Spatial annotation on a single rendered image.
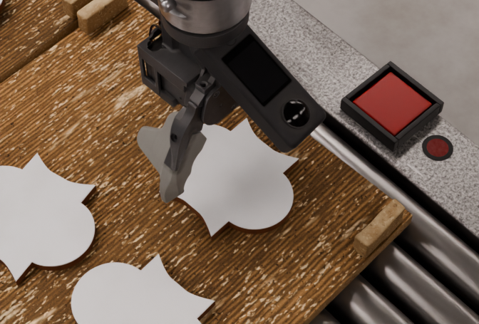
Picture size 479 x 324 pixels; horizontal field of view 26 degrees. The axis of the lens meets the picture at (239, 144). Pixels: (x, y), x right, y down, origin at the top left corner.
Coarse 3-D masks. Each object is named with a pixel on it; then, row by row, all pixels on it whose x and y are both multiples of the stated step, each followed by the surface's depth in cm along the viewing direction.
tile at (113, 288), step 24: (120, 264) 95; (96, 288) 94; (120, 288) 94; (144, 288) 94; (168, 288) 94; (72, 312) 93; (96, 312) 93; (120, 312) 93; (144, 312) 93; (168, 312) 93; (192, 312) 93
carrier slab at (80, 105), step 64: (128, 0) 115; (64, 64) 110; (128, 64) 110; (0, 128) 105; (64, 128) 105; (128, 128) 105; (256, 128) 105; (128, 192) 101; (320, 192) 101; (128, 256) 97; (192, 256) 97; (256, 256) 97; (320, 256) 97; (0, 320) 93; (64, 320) 93; (256, 320) 93
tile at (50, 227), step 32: (32, 160) 102; (0, 192) 100; (32, 192) 100; (64, 192) 100; (0, 224) 98; (32, 224) 98; (64, 224) 98; (0, 256) 96; (32, 256) 96; (64, 256) 96
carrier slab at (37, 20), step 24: (24, 0) 115; (48, 0) 115; (0, 24) 113; (24, 24) 113; (48, 24) 113; (72, 24) 113; (0, 48) 111; (24, 48) 111; (48, 48) 112; (0, 72) 109
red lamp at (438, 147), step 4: (432, 140) 107; (436, 140) 107; (440, 140) 107; (428, 144) 106; (432, 144) 106; (436, 144) 106; (440, 144) 106; (444, 144) 106; (428, 148) 106; (432, 148) 106; (436, 148) 106; (440, 148) 106; (444, 148) 106; (432, 152) 106; (436, 152) 106; (440, 152) 106; (444, 152) 106; (436, 156) 106; (440, 156) 106
